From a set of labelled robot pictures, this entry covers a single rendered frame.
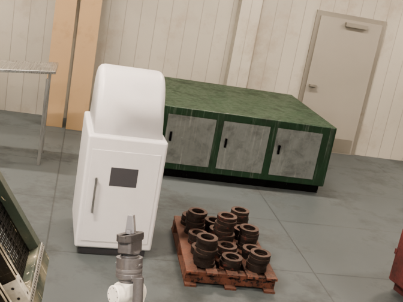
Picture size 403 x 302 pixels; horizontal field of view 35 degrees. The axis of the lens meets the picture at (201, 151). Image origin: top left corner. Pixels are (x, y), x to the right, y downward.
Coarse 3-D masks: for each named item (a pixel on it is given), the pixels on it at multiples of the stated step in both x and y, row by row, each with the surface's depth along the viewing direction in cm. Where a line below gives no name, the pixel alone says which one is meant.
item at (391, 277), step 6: (402, 234) 558; (402, 240) 558; (402, 246) 558; (396, 252) 564; (402, 252) 558; (396, 258) 564; (402, 258) 557; (396, 264) 564; (402, 264) 557; (396, 270) 563; (402, 270) 557; (390, 276) 570; (396, 276) 563; (402, 276) 556; (396, 282) 563; (402, 282) 556; (396, 288) 575; (402, 288) 556; (402, 294) 568
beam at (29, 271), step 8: (32, 256) 330; (48, 256) 349; (32, 264) 321; (48, 264) 343; (32, 272) 313; (40, 272) 324; (24, 280) 308; (32, 280) 307; (40, 280) 319; (40, 288) 313; (40, 296) 308
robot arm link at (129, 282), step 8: (120, 272) 209; (128, 272) 208; (136, 272) 209; (120, 280) 210; (128, 280) 209; (136, 280) 207; (112, 288) 208; (120, 288) 208; (128, 288) 208; (136, 288) 207; (112, 296) 208; (120, 296) 206; (128, 296) 209; (136, 296) 207
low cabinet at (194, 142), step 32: (192, 96) 818; (224, 96) 856; (256, 96) 898; (288, 96) 944; (192, 128) 755; (224, 128) 762; (256, 128) 768; (288, 128) 775; (320, 128) 782; (192, 160) 767; (224, 160) 774; (256, 160) 780; (288, 160) 787; (320, 160) 795
